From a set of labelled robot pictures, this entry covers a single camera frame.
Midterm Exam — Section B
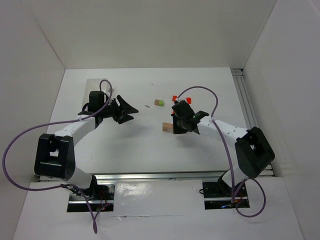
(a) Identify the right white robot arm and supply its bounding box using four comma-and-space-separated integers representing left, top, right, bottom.
171, 100, 275, 192

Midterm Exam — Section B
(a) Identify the long natural wood plank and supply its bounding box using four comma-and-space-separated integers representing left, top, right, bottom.
162, 122, 173, 130

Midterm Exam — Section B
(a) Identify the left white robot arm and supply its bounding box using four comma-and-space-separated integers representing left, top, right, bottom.
34, 90, 138, 197

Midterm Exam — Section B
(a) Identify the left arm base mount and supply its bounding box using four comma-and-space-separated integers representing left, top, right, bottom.
67, 183, 115, 213

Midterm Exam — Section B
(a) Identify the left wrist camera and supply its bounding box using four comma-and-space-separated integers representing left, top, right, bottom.
105, 88, 114, 96

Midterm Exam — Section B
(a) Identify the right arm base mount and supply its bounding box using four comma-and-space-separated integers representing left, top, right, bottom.
199, 181, 250, 210

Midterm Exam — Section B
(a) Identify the white perforated plastic box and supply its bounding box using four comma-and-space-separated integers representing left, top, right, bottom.
82, 78, 110, 105

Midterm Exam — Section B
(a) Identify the red wedge block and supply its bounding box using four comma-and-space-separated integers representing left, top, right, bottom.
172, 95, 178, 102

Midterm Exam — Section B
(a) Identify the front aluminium rail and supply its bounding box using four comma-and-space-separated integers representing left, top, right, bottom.
38, 170, 275, 183

